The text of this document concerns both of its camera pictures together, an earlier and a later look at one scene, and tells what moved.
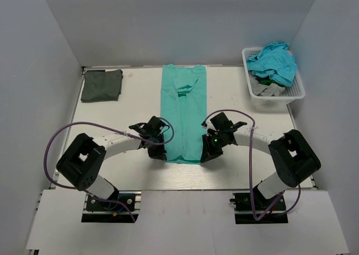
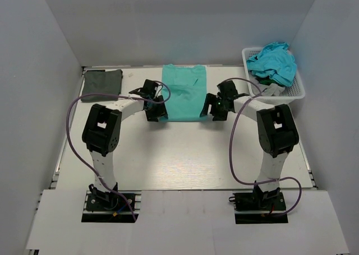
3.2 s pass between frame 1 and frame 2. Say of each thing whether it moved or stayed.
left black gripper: moved
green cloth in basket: stayed
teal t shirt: moved
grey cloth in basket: stayed
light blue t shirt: stayed
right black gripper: moved
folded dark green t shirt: stayed
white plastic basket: stayed
